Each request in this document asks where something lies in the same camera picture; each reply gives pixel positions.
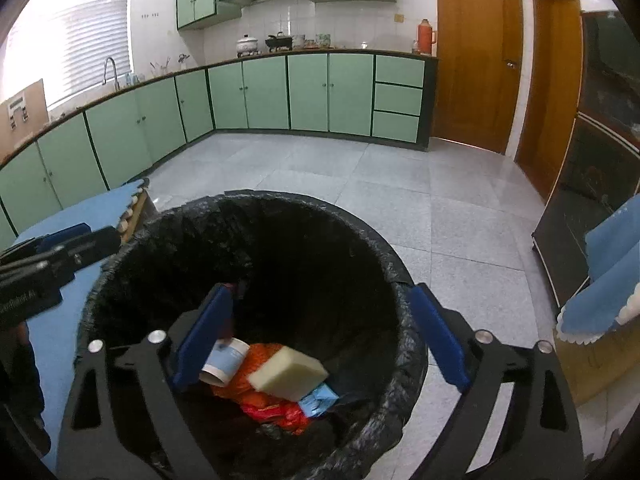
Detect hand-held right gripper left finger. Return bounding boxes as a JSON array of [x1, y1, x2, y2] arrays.
[[56, 283, 236, 480]]

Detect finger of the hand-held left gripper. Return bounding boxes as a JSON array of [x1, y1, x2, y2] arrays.
[[0, 223, 93, 261], [46, 226, 122, 287]]

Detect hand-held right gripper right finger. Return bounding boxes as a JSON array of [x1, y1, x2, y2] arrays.
[[405, 283, 586, 480]]

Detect blue and white paper cup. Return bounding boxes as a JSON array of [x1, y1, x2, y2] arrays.
[[199, 337, 251, 388]]

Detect wide orange foam net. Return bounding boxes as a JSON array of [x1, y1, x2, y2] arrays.
[[210, 342, 288, 406]]

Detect yellow sponge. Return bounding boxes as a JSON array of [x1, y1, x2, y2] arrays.
[[248, 345, 330, 402]]

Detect red plastic bag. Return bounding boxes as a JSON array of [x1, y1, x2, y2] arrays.
[[241, 400, 311, 435]]

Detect bin with black bag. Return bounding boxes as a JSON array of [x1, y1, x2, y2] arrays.
[[75, 190, 430, 480]]

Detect light blue wrapper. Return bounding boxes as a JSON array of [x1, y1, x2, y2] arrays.
[[298, 382, 348, 418]]

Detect blue scalloped table mat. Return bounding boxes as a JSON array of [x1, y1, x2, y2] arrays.
[[555, 195, 640, 346], [0, 177, 151, 468]]

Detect steel kitchen faucet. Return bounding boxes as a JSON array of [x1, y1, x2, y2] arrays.
[[102, 56, 121, 92]]

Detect white window blind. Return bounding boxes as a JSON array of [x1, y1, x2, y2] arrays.
[[0, 0, 133, 111]]

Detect dark glass cabinet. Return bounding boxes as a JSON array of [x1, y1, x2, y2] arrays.
[[531, 9, 640, 311]]

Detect green lower kitchen cabinets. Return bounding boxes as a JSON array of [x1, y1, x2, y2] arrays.
[[0, 50, 441, 251]]

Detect plain wooden door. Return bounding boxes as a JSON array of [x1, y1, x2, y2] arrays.
[[515, 0, 586, 206]]

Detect red thermos flask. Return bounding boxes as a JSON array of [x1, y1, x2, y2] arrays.
[[417, 19, 438, 56]]

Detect wooden door with handle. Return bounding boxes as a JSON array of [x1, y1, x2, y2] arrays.
[[432, 0, 525, 155]]

